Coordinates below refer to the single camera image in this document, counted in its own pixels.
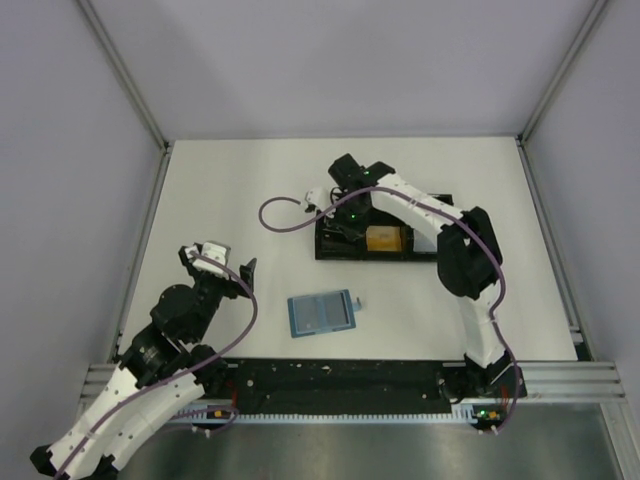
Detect blue leather card holder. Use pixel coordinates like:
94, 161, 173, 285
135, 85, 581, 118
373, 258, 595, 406
287, 289, 362, 339

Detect grey card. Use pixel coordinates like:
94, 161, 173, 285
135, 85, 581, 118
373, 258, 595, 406
324, 293, 349, 327

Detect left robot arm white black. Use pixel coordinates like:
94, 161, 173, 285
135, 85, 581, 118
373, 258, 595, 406
30, 242, 257, 479

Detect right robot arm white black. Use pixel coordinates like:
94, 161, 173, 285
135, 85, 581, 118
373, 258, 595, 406
322, 154, 520, 396

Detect gold cards stack in tray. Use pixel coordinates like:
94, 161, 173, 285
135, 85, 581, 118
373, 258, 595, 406
365, 225, 404, 253

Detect dark card in left sleeve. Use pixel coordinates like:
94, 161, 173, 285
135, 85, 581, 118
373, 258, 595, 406
294, 298, 321, 334

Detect black three-compartment tray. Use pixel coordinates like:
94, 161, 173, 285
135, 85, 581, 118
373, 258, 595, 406
315, 193, 436, 262

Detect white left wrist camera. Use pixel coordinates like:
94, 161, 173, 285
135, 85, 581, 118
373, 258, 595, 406
179, 241, 231, 278

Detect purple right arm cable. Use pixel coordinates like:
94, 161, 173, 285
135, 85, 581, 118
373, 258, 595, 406
257, 185, 521, 431

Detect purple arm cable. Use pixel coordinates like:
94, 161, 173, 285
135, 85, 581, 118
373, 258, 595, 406
257, 185, 521, 431
54, 253, 260, 480

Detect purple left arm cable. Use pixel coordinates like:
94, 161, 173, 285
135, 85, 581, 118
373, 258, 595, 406
54, 253, 260, 480

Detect aluminium frame profile left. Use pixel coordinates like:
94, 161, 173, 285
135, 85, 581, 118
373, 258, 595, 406
80, 364, 117, 401

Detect aluminium frame profile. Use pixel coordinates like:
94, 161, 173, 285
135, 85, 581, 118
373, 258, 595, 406
520, 361, 626, 403
80, 364, 117, 401

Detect light blue cable duct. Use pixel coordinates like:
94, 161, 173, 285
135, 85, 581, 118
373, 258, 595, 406
164, 402, 506, 426

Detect aluminium frame profile right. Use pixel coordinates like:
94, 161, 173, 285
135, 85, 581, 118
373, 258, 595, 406
520, 361, 626, 403

